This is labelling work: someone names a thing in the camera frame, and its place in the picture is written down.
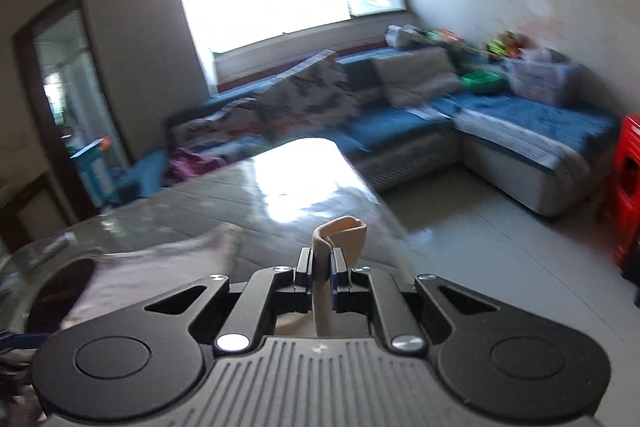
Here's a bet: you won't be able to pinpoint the clear plastic storage box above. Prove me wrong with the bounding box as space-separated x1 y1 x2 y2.
503 50 582 106

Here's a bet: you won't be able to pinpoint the cream beige garment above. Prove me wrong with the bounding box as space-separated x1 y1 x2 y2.
61 216 368 337

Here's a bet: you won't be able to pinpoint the colourful plush toys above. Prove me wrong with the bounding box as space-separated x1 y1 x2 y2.
485 31 529 61

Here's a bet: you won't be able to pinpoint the black round induction cooktop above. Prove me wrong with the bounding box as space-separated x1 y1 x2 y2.
25 258 96 334

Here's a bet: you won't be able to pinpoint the magenta cloth on sofa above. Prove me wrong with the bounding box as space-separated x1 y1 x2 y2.
164 147 227 185

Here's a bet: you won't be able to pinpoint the small butterfly cushion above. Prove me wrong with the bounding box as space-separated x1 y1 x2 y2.
170 98 267 152

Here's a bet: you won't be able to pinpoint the blue corner sofa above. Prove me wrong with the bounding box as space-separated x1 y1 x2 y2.
118 48 620 218

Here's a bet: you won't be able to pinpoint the black white plush toy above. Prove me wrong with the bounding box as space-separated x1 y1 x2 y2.
384 25 426 49

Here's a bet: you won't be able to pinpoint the green plastic bowl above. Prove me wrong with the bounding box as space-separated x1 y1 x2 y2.
460 70 504 94

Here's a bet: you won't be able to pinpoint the turquoise child furniture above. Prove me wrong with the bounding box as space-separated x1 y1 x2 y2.
70 135 129 209

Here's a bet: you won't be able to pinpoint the red plastic stool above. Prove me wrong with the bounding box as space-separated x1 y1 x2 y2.
594 114 640 268

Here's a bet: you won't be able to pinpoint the grey plain cushion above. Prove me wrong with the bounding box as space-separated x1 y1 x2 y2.
371 48 462 108

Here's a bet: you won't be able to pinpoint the large butterfly cushion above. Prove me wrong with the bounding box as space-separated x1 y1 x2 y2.
256 50 361 141

